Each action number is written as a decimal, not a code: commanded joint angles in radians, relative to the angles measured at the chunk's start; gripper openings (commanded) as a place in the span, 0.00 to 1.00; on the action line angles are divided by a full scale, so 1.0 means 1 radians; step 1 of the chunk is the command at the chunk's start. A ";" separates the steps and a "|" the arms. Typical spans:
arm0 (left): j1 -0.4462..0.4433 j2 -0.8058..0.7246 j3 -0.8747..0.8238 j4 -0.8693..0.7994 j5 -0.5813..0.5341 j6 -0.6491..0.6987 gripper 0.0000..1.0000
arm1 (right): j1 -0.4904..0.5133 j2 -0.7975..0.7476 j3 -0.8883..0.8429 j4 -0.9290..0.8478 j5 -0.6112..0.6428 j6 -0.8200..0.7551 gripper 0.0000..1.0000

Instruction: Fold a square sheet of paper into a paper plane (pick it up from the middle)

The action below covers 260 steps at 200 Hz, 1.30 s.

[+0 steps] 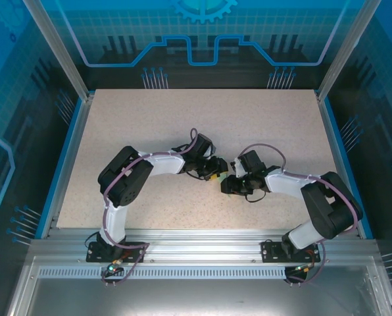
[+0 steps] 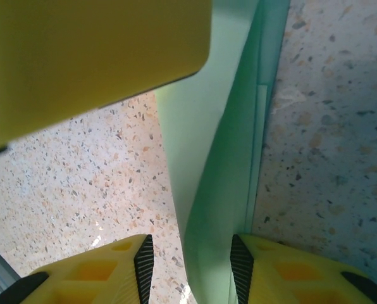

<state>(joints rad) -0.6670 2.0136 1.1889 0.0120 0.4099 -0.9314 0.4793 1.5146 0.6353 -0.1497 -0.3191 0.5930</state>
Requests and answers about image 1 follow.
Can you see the aluminium side rail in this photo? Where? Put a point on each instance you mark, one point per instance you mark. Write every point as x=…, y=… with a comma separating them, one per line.
x=69, y=164
x=330, y=131

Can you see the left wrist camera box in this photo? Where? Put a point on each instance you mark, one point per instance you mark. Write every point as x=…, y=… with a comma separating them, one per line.
x=212, y=150

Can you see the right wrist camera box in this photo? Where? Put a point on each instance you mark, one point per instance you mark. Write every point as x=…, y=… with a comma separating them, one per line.
x=238, y=168

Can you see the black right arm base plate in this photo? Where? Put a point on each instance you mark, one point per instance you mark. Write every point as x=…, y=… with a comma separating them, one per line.
x=271, y=251

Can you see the blue gear print panel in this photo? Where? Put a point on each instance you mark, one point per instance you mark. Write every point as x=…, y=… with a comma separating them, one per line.
x=196, y=33

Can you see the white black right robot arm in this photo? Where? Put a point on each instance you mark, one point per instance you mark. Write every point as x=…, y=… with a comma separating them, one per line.
x=331, y=204

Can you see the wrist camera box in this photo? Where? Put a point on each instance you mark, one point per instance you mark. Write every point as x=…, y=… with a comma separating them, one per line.
x=238, y=168
x=212, y=150

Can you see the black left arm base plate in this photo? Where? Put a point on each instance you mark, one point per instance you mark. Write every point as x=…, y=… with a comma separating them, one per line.
x=97, y=253

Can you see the aluminium frame post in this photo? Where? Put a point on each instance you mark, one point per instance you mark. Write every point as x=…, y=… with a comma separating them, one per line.
x=345, y=49
x=62, y=49

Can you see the shiny metal sheet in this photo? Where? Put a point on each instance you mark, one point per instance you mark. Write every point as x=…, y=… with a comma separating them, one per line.
x=196, y=296

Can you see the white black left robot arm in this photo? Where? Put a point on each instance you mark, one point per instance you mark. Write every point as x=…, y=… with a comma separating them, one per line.
x=127, y=177

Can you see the blue circuit print panel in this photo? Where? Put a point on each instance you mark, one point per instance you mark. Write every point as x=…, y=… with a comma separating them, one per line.
x=12, y=98
x=380, y=98

